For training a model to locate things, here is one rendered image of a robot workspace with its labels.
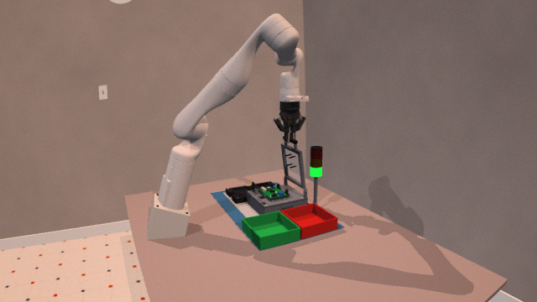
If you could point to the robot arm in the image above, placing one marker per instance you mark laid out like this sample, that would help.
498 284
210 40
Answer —
282 38

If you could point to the green bin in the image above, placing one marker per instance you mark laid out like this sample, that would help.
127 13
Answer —
276 223

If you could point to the red open-top bin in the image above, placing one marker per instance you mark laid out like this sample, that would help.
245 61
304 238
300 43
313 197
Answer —
313 220

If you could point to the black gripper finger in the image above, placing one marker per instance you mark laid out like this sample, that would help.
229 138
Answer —
284 128
296 126

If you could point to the green circuit board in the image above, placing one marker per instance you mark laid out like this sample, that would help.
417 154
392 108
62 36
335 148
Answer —
272 191

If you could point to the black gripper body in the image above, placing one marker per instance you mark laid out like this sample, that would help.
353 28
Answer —
284 110

